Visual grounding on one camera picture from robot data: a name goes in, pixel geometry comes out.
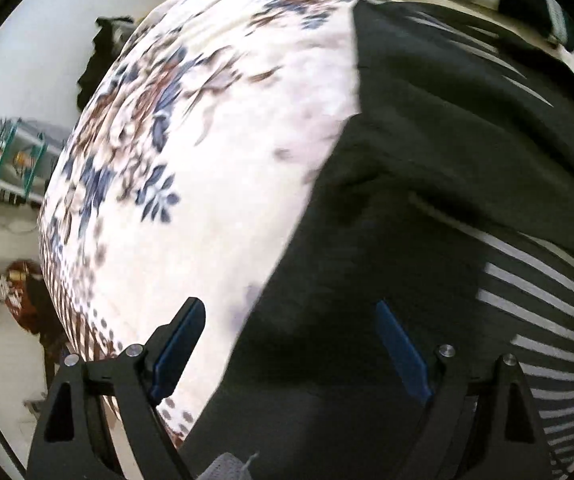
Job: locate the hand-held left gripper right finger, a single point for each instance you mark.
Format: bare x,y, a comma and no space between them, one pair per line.
399,355

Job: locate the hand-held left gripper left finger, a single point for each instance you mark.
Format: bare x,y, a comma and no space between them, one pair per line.
177,352

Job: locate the dark green striped garment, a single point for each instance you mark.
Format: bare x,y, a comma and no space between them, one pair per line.
442,170

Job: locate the red-brown patterned bag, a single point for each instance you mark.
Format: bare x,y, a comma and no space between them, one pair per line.
29,295

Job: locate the floral bedsheet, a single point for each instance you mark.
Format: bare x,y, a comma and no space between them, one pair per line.
227,160

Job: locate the black hanging cloth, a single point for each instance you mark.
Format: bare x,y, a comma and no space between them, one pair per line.
99,60

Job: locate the green frame rack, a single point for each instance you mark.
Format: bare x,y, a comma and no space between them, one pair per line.
27,160

